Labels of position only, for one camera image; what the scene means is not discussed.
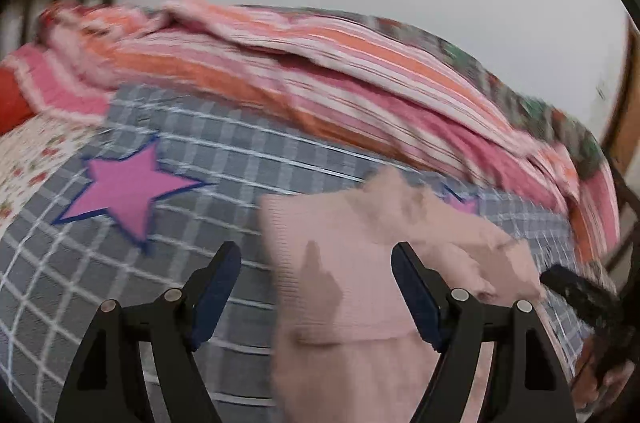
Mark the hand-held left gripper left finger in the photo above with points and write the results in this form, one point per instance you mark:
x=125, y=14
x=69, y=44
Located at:
x=216, y=298

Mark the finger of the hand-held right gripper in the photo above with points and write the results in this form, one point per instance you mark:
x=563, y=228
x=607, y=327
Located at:
x=559, y=280

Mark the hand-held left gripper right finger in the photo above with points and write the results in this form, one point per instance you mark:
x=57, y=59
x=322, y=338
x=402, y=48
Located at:
x=417, y=298

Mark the pink knit sweater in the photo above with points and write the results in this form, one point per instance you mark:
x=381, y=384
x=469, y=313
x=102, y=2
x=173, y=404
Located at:
x=350, y=263

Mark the person's right hand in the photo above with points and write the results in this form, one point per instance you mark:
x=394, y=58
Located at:
x=617, y=378

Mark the dark wooden chair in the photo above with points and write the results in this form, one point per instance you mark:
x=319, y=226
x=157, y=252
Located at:
x=625, y=223

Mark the grey checked blanket with stars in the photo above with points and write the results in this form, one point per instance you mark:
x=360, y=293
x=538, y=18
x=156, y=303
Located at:
x=250, y=163

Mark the white floral bed sheet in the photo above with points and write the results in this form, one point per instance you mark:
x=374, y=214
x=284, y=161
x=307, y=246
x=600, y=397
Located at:
x=35, y=158

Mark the pink orange striped quilt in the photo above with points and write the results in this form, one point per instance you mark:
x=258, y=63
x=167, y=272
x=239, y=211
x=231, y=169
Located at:
x=350, y=68

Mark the pink frilled pillow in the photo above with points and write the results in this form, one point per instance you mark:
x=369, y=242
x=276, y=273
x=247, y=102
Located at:
x=55, y=78

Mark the red pillow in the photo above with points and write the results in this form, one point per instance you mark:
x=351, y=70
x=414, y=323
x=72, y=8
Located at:
x=12, y=103

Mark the brown wooden door frame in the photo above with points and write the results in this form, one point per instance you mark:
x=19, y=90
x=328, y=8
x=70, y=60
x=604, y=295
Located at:
x=620, y=93

